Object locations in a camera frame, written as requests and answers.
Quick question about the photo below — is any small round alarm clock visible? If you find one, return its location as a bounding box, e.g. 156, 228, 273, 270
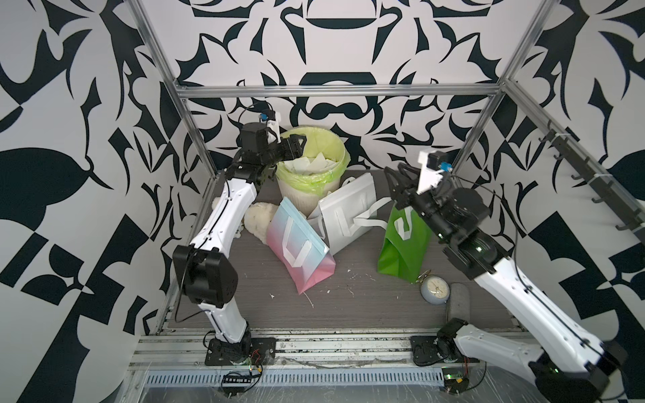
413, 270, 450, 306

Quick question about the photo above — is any wall hook rail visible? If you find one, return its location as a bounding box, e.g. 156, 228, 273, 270
540, 119, 644, 243

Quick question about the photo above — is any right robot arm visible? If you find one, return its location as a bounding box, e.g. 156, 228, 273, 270
384, 163, 627, 402

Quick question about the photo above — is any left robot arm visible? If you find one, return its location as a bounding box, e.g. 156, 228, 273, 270
172, 122, 307, 363

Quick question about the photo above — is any white paper bag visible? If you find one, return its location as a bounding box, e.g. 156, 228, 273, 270
307, 173, 391, 255

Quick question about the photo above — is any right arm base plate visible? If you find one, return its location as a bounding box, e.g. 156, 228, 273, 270
410, 336, 467, 367

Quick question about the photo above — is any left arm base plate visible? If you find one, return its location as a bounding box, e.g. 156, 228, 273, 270
204, 338, 277, 366

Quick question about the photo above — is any aluminium frame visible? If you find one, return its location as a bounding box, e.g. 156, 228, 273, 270
125, 0, 645, 333

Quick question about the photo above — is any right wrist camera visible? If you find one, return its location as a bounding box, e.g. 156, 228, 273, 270
417, 149, 452, 195

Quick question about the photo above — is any pink and blue paper bag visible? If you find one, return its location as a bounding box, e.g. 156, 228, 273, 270
266, 197, 336, 295

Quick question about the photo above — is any cream plush toy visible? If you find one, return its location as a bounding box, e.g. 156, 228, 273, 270
203, 197, 278, 250

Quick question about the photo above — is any grey sponge block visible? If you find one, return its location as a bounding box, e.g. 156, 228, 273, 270
446, 283, 471, 322

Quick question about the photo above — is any green paper bag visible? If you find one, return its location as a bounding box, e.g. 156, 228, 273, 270
377, 207, 432, 283

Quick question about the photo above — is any white bin with green liner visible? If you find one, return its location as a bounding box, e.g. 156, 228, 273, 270
275, 126, 350, 216

